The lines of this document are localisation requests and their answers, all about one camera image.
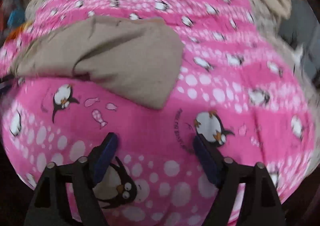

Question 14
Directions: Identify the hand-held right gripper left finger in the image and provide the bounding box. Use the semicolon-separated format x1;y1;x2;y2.
24;133;119;226

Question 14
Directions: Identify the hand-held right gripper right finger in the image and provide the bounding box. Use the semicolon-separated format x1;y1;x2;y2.
192;134;287;226

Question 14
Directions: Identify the beige zip jacket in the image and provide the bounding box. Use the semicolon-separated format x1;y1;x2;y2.
10;16;184;110

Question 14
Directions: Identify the pink penguin print blanket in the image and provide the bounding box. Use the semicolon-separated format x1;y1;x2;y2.
0;0;315;226

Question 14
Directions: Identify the orange plush toy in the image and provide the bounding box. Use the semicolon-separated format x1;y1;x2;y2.
6;22;34;41

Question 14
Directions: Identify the blue plastic bag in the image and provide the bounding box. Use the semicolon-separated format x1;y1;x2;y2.
7;8;25;27

